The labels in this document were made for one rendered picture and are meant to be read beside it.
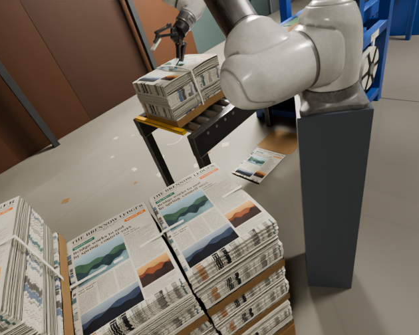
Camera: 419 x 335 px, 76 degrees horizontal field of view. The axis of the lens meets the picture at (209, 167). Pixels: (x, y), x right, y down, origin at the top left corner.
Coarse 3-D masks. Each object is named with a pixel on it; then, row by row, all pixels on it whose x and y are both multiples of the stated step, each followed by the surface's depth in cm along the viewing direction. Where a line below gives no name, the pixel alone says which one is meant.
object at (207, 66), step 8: (184, 56) 151; (192, 56) 146; (200, 56) 142; (208, 56) 138; (216, 56) 139; (168, 64) 146; (184, 64) 138; (192, 64) 134; (200, 64) 133; (208, 64) 137; (216, 64) 141; (200, 72) 134; (208, 72) 138; (216, 72) 141; (200, 80) 136; (208, 80) 139; (216, 80) 142; (208, 88) 140; (216, 88) 144; (208, 96) 142
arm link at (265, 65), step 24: (216, 0) 70; (240, 0) 68; (240, 24) 66; (264, 24) 64; (240, 48) 64; (264, 48) 63; (288, 48) 63; (312, 48) 64; (240, 72) 63; (264, 72) 62; (288, 72) 63; (312, 72) 66; (240, 96) 65; (264, 96) 65; (288, 96) 68
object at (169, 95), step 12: (156, 72) 141; (168, 72) 136; (180, 72) 131; (144, 84) 132; (156, 84) 125; (168, 84) 123; (180, 84) 128; (144, 96) 139; (156, 96) 130; (168, 96) 125; (180, 96) 130; (192, 96) 134; (144, 108) 147; (156, 108) 137; (168, 108) 129; (180, 108) 131; (192, 108) 137
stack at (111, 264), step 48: (192, 192) 92; (240, 192) 86; (96, 240) 86; (144, 240) 81; (192, 240) 76; (240, 240) 72; (96, 288) 72; (144, 288) 68; (192, 288) 70; (288, 288) 98
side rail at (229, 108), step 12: (228, 108) 139; (216, 120) 133; (228, 120) 139; (240, 120) 146; (192, 132) 129; (204, 132) 129; (216, 132) 135; (228, 132) 142; (192, 144) 129; (204, 144) 131; (216, 144) 137
